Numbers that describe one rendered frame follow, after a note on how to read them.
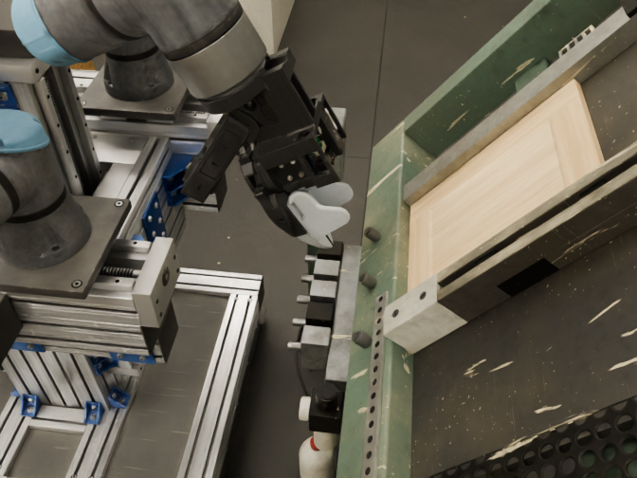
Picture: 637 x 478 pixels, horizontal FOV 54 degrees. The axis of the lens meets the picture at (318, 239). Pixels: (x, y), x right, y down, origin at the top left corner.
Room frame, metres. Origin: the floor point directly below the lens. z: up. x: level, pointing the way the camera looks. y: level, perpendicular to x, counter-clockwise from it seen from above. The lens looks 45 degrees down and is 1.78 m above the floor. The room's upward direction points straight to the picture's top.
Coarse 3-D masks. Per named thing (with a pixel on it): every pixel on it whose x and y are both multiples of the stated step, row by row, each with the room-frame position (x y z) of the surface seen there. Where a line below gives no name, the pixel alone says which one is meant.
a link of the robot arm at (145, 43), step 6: (150, 36) 1.22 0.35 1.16; (132, 42) 1.20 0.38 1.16; (138, 42) 1.20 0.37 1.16; (144, 42) 1.21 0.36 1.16; (150, 42) 1.22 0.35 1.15; (120, 48) 1.19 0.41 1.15; (126, 48) 1.19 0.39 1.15; (132, 48) 1.19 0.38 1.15; (138, 48) 1.20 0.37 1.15; (144, 48) 1.21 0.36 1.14; (150, 48) 1.22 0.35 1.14; (120, 54) 1.19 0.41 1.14; (126, 54) 1.19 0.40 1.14; (132, 54) 1.19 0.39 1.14
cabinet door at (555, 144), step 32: (576, 96) 0.91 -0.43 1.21; (512, 128) 0.97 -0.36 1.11; (544, 128) 0.90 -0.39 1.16; (576, 128) 0.84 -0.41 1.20; (480, 160) 0.96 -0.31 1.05; (512, 160) 0.89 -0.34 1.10; (544, 160) 0.83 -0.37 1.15; (576, 160) 0.77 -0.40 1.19; (448, 192) 0.94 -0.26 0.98; (480, 192) 0.88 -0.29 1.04; (512, 192) 0.81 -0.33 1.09; (544, 192) 0.76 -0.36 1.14; (416, 224) 0.93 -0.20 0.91; (448, 224) 0.86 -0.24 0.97; (480, 224) 0.79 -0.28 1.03; (416, 256) 0.83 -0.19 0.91; (448, 256) 0.77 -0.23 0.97
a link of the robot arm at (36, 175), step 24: (0, 120) 0.77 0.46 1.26; (24, 120) 0.77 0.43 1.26; (0, 144) 0.71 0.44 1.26; (24, 144) 0.72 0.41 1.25; (48, 144) 0.77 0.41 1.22; (0, 168) 0.69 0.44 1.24; (24, 168) 0.71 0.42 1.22; (48, 168) 0.75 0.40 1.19; (24, 192) 0.69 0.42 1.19; (48, 192) 0.73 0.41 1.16
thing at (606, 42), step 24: (624, 24) 0.96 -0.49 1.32; (576, 48) 1.00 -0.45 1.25; (600, 48) 0.96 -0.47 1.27; (624, 48) 0.96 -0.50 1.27; (552, 72) 1.00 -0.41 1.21; (576, 72) 0.97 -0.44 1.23; (528, 96) 0.99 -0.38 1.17; (504, 120) 0.98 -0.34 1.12; (456, 144) 1.03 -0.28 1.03; (480, 144) 0.98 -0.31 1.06; (432, 168) 1.02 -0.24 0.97; (456, 168) 0.99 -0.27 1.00; (408, 192) 1.02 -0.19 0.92
